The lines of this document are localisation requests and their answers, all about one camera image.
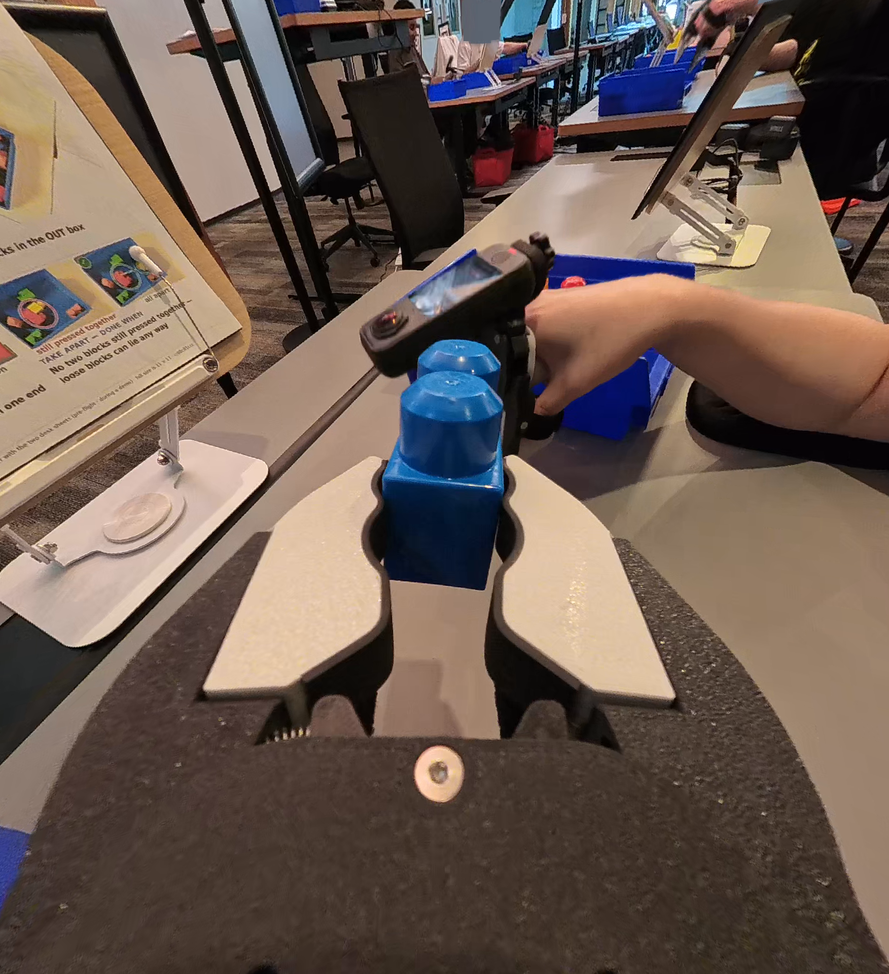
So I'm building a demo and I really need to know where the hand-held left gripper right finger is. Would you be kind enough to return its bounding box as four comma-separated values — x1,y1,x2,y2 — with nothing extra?
492,454,679,710

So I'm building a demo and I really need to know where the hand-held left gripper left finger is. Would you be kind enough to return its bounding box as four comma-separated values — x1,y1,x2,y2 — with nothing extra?
201,455,396,707

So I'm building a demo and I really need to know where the blue mega block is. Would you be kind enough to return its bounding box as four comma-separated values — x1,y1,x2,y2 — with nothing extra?
381,340,506,590

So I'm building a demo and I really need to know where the person's right forearm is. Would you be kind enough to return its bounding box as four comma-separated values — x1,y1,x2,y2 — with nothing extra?
672,274,889,448

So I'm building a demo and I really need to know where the person's right hand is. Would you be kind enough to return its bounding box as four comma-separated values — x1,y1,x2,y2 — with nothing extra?
524,275,687,418

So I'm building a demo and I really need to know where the red bag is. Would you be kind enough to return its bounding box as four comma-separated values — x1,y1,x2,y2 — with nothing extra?
473,147,516,188
513,124,557,164

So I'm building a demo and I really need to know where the black office chair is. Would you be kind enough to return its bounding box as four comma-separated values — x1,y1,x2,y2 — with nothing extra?
313,156,398,267
338,64,467,271

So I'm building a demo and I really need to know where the instruction sheet on white stand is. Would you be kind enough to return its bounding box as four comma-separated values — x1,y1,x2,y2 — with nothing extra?
0,411,270,649

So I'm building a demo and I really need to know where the white board stand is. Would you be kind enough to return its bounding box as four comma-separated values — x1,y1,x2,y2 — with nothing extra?
656,173,772,269

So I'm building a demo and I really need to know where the black wrist rest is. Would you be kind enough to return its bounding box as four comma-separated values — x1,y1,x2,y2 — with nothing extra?
685,379,889,470

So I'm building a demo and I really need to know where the dark display board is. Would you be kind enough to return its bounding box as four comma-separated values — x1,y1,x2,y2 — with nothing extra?
633,0,794,222

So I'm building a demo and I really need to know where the rolling whiteboard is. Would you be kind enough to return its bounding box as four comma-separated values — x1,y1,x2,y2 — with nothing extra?
183,0,340,330

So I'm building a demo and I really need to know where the instruction sheet board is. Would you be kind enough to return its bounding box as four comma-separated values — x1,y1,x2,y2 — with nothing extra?
0,0,254,537

